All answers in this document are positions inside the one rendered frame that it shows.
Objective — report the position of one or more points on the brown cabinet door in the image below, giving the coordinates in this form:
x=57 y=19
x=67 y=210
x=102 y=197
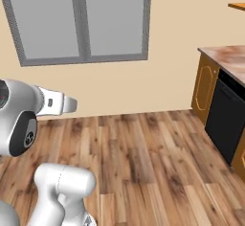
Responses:
x=240 y=161
x=204 y=86

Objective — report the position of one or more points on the grey framed window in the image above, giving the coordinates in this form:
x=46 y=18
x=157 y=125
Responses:
x=82 y=19

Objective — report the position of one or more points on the brown wall cabinet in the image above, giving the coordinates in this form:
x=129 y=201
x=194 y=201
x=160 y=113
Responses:
x=237 y=6

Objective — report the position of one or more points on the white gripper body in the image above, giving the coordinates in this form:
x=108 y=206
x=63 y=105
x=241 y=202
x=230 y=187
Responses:
x=70 y=104

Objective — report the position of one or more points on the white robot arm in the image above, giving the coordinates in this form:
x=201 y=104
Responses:
x=19 y=131

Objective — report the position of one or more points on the black dishwasher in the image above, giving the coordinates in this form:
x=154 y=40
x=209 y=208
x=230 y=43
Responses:
x=226 y=121

